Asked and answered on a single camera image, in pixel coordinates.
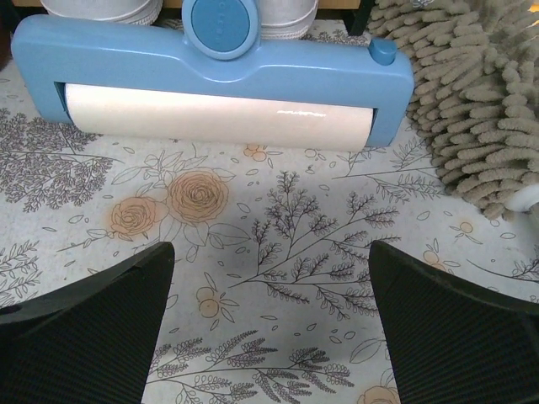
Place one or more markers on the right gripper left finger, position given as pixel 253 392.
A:
pixel 91 341

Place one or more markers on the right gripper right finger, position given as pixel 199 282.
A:
pixel 450 340

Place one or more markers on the blue lint roller mop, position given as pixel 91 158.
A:
pixel 217 80

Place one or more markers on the beige chenille duster mop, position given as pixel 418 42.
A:
pixel 475 100

